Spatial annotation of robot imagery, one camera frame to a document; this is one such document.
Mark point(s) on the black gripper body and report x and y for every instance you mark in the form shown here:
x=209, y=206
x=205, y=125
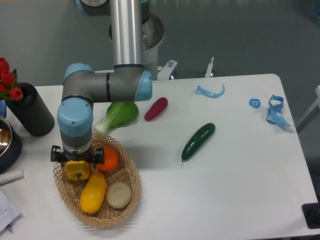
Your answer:
x=90, y=155

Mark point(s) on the yellow bell pepper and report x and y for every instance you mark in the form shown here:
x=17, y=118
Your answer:
x=78, y=170

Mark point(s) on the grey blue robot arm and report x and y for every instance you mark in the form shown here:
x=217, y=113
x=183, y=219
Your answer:
x=83, y=87

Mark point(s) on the woven wicker basket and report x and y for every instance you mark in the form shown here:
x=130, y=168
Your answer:
x=125, y=172

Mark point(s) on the orange fruit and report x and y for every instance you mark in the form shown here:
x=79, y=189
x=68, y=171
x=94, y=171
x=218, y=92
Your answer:
x=111, y=160

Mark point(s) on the yellow mango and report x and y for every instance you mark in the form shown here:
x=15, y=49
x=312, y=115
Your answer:
x=93, y=194

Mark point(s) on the white paper roll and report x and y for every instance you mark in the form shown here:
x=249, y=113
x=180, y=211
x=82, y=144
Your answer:
x=11, y=176

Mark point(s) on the green bok choy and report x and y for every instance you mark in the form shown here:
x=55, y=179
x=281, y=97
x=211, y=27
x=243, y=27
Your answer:
x=118, y=114

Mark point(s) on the dark metal pot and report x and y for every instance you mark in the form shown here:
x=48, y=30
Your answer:
x=10, y=145

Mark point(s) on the black cylindrical vase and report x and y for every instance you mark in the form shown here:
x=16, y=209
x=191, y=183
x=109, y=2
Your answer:
x=32, y=111

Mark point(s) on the white paper sheet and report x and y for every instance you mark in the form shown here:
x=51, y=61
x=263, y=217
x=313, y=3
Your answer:
x=8, y=211

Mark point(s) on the purple sweet potato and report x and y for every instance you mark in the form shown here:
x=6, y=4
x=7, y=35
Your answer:
x=156, y=109

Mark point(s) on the red artificial tulips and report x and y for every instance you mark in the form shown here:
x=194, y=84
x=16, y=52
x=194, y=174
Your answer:
x=9, y=87

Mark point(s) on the dark green cucumber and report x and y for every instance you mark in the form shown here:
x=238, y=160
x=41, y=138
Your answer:
x=197, y=141

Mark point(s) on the blue curved ribbon strip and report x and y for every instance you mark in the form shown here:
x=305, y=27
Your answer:
x=201, y=91

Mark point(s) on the blue tape roll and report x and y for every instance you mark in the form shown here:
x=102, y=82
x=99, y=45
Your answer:
x=254, y=103

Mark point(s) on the blue knotted ribbon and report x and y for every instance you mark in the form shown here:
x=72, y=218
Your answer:
x=274, y=112

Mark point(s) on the black device at edge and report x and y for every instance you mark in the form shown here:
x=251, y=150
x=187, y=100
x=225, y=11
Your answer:
x=311, y=212

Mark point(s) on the white metal base bracket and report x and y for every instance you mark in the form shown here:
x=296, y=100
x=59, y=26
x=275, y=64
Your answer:
x=167, y=72

